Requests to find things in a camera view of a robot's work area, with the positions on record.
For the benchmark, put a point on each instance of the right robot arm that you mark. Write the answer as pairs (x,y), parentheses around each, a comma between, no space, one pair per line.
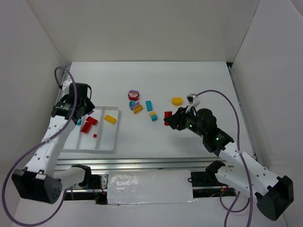
(273,194)

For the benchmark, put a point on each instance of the teal purple brick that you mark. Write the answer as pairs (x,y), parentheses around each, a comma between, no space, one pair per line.
(133,104)

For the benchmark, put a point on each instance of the red long brick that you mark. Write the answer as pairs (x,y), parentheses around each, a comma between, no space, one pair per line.
(86,128)

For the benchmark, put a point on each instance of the white divided tray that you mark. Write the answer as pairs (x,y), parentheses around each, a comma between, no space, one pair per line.
(106,133)

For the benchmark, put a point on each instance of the teal flat brick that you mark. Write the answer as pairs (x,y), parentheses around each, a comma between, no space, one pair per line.
(149,106)

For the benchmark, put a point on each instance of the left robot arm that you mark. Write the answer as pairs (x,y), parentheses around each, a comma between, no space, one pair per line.
(37,180)

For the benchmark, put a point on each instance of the yellow teal small brick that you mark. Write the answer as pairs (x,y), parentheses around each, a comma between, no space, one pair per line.
(153,116)

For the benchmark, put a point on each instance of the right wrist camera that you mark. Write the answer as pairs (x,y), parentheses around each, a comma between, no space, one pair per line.
(193,102)

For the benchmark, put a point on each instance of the yellow round brick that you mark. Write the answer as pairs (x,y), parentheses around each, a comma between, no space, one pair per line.
(177,101)

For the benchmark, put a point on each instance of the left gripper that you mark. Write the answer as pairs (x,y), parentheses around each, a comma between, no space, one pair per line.
(84,109)

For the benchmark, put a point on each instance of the yellow striped brick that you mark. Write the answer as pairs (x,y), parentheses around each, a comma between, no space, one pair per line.
(137,109)

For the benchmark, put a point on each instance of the purple red flower brick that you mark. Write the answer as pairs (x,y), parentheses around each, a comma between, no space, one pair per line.
(133,95)

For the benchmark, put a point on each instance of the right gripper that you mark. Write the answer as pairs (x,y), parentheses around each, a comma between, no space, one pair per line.
(176,118)

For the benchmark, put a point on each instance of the aluminium frame rail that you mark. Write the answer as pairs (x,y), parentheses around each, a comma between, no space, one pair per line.
(138,164)

